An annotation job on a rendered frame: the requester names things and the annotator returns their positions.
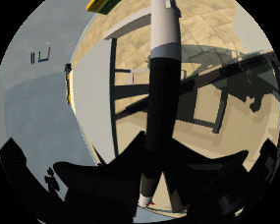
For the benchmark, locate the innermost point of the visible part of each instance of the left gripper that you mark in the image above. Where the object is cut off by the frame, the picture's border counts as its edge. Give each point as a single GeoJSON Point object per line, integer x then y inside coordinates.
{"type": "Point", "coordinates": [54, 182]}

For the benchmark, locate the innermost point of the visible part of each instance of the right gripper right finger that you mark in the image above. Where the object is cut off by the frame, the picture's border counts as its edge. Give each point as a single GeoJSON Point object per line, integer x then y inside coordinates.
{"type": "Point", "coordinates": [189, 174]}

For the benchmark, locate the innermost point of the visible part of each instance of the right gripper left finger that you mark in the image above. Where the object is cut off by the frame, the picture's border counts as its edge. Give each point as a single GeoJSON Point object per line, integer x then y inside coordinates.
{"type": "Point", "coordinates": [120, 179]}

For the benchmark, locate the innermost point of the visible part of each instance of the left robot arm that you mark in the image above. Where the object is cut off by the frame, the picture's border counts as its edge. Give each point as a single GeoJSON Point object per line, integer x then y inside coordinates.
{"type": "Point", "coordinates": [47, 181]}

